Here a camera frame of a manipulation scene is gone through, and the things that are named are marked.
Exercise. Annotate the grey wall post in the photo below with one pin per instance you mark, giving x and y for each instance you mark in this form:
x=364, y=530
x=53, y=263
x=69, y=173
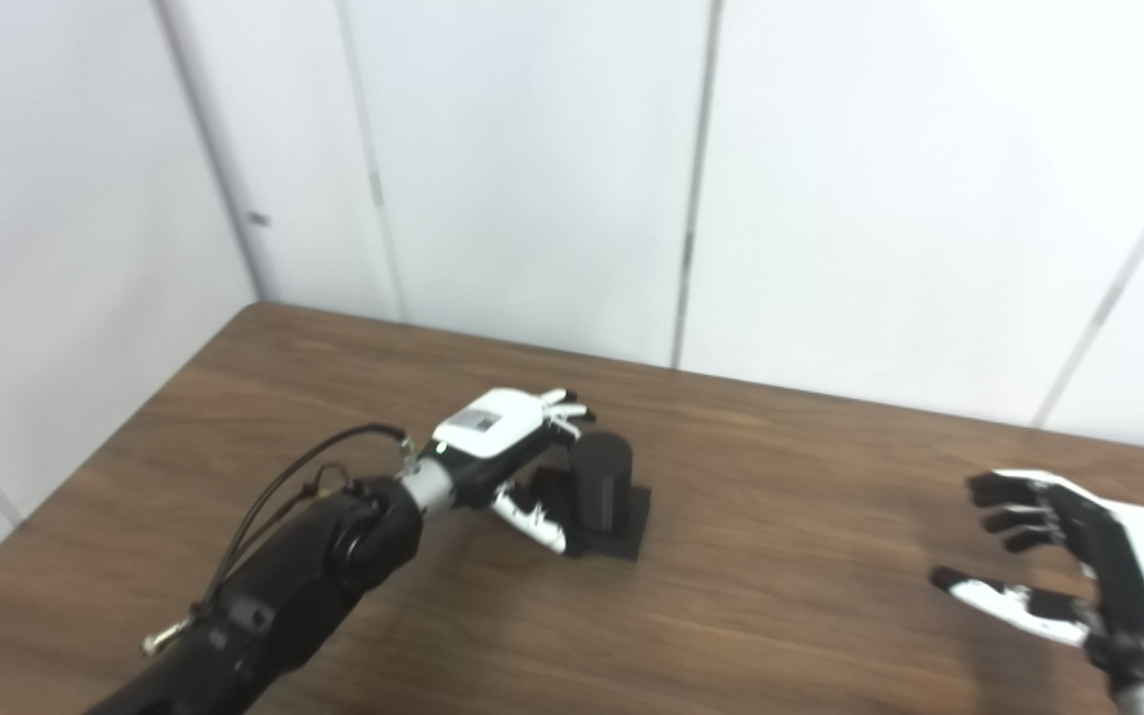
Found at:
x=214, y=149

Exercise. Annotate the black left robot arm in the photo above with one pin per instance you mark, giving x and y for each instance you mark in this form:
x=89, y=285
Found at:
x=294, y=596

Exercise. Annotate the black peg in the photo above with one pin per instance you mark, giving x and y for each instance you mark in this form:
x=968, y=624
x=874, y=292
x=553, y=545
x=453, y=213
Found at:
x=602, y=492

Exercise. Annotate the white and black right hand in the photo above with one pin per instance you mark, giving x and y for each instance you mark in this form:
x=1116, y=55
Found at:
x=1128, y=586

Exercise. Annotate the white and black left hand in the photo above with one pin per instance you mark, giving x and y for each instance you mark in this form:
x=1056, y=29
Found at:
x=488, y=437

